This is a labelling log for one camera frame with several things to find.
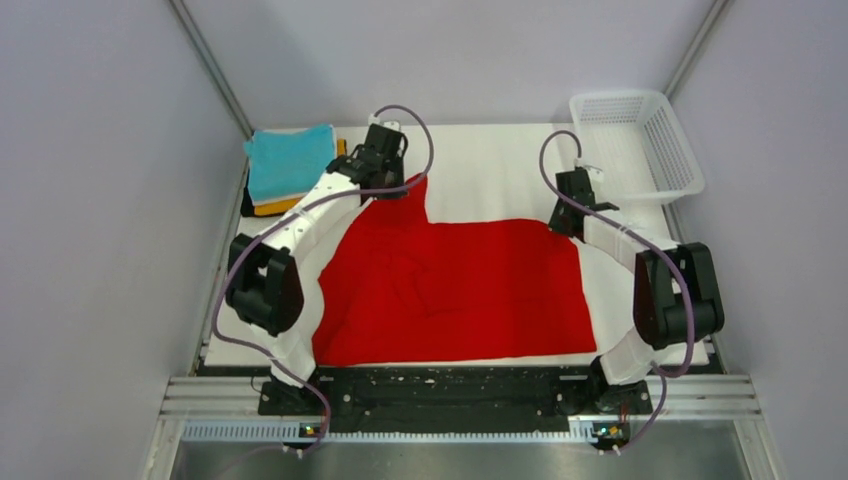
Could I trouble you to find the red t shirt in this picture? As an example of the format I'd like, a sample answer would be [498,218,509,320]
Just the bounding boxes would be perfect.
[312,184,596,366]

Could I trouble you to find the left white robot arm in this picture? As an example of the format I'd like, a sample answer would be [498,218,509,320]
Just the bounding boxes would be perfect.
[212,120,409,414]

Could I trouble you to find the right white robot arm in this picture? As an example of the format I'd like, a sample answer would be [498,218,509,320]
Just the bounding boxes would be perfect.
[543,168,724,412]

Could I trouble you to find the white plastic basket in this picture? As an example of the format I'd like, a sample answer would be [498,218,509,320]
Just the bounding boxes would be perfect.
[569,90,706,205]

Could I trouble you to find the folded teal t shirt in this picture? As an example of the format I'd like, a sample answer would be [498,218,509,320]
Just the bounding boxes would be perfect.
[243,124,336,204]

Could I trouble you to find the folded yellow t shirt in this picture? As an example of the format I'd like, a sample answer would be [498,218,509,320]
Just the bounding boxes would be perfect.
[252,138,348,217]

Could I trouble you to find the folded black t shirt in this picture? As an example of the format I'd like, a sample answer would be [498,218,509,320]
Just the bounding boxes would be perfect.
[240,188,257,218]

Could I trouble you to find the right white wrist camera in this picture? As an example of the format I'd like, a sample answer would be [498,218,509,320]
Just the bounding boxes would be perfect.
[575,160,605,184]

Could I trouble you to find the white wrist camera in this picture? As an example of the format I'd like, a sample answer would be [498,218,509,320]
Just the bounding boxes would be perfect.
[368,115,402,132]
[575,160,605,184]

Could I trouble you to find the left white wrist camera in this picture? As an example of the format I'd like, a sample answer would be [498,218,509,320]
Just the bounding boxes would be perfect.
[368,115,402,132]

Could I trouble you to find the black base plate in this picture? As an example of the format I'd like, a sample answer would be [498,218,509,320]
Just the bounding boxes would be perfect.
[258,366,653,434]

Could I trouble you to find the aluminium frame rail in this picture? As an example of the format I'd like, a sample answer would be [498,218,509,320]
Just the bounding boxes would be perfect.
[159,375,763,421]

